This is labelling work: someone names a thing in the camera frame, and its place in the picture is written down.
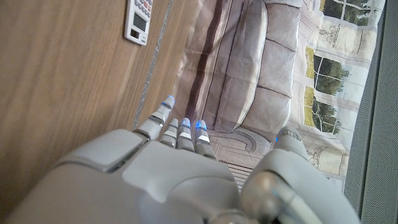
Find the printed sofa room backdrop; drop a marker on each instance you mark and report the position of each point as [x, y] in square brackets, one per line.
[248, 71]

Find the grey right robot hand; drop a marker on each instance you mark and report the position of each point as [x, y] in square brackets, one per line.
[174, 183]

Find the white pocket calculator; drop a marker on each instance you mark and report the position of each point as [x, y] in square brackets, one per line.
[138, 21]

